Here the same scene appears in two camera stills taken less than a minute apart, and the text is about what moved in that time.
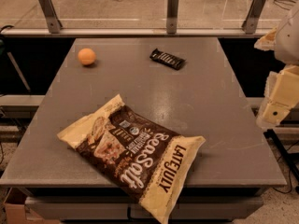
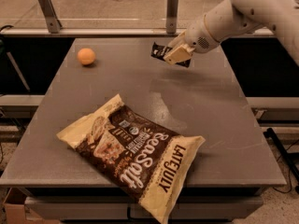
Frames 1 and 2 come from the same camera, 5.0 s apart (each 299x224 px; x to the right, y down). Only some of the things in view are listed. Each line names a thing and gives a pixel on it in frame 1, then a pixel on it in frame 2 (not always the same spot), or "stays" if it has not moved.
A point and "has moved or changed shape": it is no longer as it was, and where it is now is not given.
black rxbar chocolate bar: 167,59 has moved or changed shape
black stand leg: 291,163 stays
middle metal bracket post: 173,7 stays
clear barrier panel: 142,7 stays
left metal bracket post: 50,14 stays
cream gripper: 289,39 to 199,36
